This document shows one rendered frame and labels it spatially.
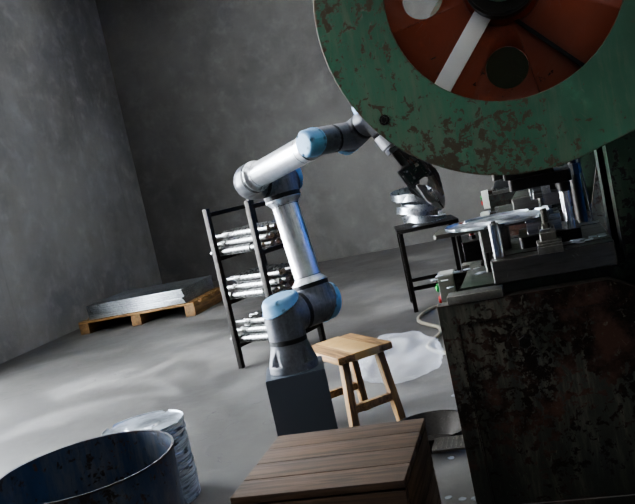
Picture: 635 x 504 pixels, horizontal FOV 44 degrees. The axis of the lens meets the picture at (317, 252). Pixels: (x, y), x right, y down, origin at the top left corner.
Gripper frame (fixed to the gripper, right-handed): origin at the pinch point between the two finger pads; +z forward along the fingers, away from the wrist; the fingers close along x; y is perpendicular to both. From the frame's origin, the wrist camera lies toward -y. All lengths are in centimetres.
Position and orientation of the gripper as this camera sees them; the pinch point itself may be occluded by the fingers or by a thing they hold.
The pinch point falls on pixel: (440, 203)
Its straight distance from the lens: 216.8
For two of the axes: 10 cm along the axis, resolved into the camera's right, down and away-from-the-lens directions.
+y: -2.2, 1.4, -9.7
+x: 7.7, -5.8, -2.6
